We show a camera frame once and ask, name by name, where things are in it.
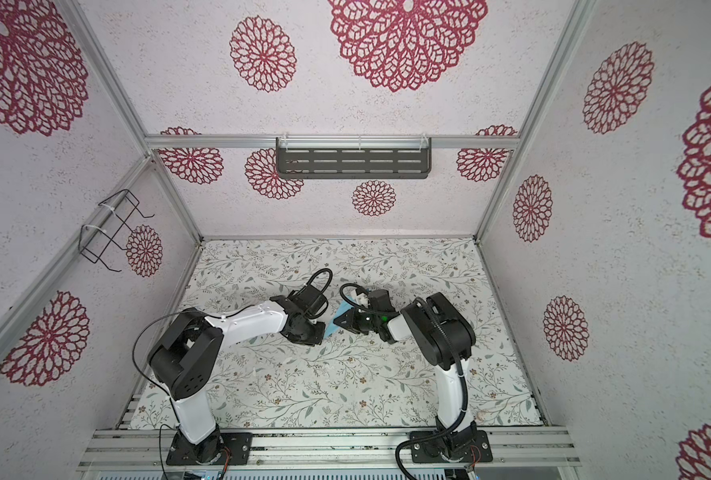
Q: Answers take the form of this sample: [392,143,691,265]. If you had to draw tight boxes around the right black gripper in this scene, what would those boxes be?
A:
[334,309,383,335]

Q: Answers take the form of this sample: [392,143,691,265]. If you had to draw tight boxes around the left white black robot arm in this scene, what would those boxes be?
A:
[148,292,329,465]

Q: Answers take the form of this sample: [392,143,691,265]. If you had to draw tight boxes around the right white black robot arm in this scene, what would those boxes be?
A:
[333,289,477,457]

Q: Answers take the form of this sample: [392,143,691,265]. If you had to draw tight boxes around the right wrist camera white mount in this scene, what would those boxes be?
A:
[355,287,395,315]

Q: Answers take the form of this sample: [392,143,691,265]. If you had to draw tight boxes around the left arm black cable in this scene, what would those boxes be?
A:
[130,267,336,480]

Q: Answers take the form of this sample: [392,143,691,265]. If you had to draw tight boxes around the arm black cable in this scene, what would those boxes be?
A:
[130,267,336,480]
[338,282,471,480]

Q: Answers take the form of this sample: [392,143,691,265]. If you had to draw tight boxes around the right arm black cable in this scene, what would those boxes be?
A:
[338,282,471,480]

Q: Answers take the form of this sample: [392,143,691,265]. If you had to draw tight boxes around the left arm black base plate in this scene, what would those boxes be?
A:
[165,432,254,466]

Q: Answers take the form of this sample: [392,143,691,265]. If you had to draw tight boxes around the dark grey slotted wall shelf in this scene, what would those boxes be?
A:
[275,137,433,180]

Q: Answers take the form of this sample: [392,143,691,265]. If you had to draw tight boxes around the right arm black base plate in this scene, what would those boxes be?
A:
[409,427,493,464]

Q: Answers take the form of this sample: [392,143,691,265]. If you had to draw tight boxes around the black wire wall rack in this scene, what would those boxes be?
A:
[77,189,155,273]

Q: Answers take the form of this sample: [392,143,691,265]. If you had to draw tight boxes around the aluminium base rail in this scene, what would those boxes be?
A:
[77,426,581,472]

